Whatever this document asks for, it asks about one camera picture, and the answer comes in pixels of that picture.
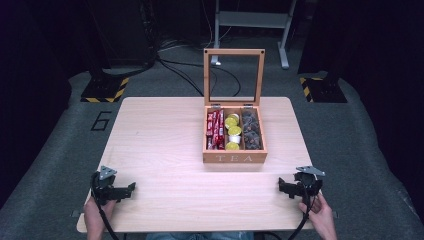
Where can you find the person's right hand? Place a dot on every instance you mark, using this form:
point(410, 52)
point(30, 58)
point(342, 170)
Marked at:
point(320, 213)

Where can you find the black stand with striped base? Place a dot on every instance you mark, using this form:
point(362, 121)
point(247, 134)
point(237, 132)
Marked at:
point(321, 90)
point(106, 88)

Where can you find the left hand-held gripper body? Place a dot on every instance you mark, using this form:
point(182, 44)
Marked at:
point(105, 186)

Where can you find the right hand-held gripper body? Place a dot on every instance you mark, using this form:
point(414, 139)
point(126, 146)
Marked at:
point(308, 183)

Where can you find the grey metal stand frame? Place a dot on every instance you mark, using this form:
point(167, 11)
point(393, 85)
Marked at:
point(253, 18)

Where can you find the person's blue jeans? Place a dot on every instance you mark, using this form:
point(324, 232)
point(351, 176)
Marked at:
point(196, 236)

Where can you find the yellow-lid creamer cup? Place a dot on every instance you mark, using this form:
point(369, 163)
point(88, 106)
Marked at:
point(234, 131)
point(232, 146)
point(234, 116)
point(230, 123)

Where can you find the row of red stick packets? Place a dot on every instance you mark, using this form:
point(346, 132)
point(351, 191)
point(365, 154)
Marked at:
point(215, 130)

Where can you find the person's left hand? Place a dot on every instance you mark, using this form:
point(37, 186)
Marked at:
point(96, 215)

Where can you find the wooden box with window lid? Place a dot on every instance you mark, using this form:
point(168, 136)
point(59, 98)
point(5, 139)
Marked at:
point(234, 157)

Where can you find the pile of dark tea bags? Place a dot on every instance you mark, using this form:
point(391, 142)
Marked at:
point(251, 130)

